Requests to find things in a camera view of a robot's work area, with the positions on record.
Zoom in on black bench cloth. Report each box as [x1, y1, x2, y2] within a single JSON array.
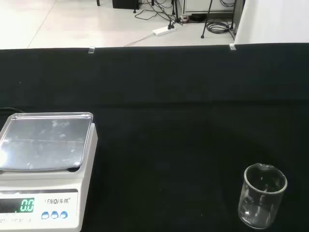
[[0, 43, 309, 232]]

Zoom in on white power strip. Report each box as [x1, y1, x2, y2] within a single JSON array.
[[152, 24, 178, 37]]

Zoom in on black tripod leg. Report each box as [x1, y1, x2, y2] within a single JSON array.
[[199, 0, 214, 40]]

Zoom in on white cabinet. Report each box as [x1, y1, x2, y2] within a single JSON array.
[[183, 0, 246, 15]]

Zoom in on white electronic balance steel pan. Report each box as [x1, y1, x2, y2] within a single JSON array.
[[0, 112, 98, 232]]

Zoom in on pale board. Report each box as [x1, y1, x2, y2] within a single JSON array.
[[234, 0, 309, 46]]

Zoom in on grey power strip cord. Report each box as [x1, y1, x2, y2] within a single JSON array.
[[124, 33, 156, 47]]

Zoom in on tangled black floor cables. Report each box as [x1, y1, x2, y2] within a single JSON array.
[[133, 0, 184, 28]]

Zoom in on coiled black floor cable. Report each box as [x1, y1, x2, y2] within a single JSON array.
[[206, 20, 236, 35]]

